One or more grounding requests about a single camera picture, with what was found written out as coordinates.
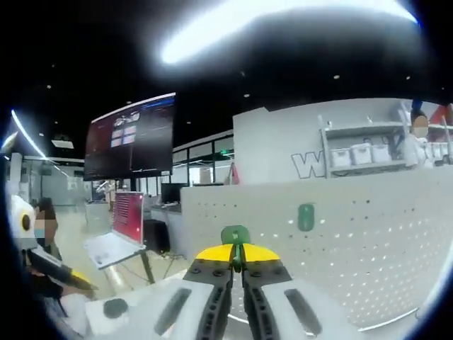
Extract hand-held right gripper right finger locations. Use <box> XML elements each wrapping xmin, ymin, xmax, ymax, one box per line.
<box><xmin>241</xmin><ymin>243</ymin><xmax>323</xmax><ymax>340</ymax></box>

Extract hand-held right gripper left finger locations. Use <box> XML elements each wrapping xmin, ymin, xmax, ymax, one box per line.
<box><xmin>154</xmin><ymin>243</ymin><xmax>236</xmax><ymax>340</ymax></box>

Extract green hook assembly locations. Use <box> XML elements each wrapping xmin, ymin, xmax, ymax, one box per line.
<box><xmin>219</xmin><ymin>225</ymin><xmax>252</xmax><ymax>273</ymax></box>
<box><xmin>297</xmin><ymin>203</ymin><xmax>315</xmax><ymax>232</ymax></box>

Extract white perforated mounting plate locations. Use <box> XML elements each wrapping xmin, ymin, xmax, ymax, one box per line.
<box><xmin>180</xmin><ymin>169</ymin><xmax>453</xmax><ymax>329</ymax></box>

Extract white side table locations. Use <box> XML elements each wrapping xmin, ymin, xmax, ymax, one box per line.
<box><xmin>95</xmin><ymin>246</ymin><xmax>157</xmax><ymax>285</ymax></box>

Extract black desktop monitor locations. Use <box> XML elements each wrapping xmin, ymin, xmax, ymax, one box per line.
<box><xmin>161</xmin><ymin>183</ymin><xmax>189</xmax><ymax>205</ymax></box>

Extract white laptop with red screen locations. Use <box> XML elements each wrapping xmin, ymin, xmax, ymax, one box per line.
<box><xmin>84</xmin><ymin>191</ymin><xmax>148</xmax><ymax>270</ymax></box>

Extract white storage box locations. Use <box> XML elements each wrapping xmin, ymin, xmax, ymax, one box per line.
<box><xmin>371</xmin><ymin>143</ymin><xmax>392</xmax><ymax>163</ymax></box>
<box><xmin>350</xmin><ymin>144</ymin><xmax>372</xmax><ymax>166</ymax></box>
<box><xmin>331</xmin><ymin>147</ymin><xmax>352</xmax><ymax>167</ymax></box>

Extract white storage shelf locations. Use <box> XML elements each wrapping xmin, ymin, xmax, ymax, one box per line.
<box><xmin>319</xmin><ymin>115</ymin><xmax>453</xmax><ymax>178</ymax></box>

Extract large dark wall screen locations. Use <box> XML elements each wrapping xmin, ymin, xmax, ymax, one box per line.
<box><xmin>83</xmin><ymin>92</ymin><xmax>177</xmax><ymax>181</ymax></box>

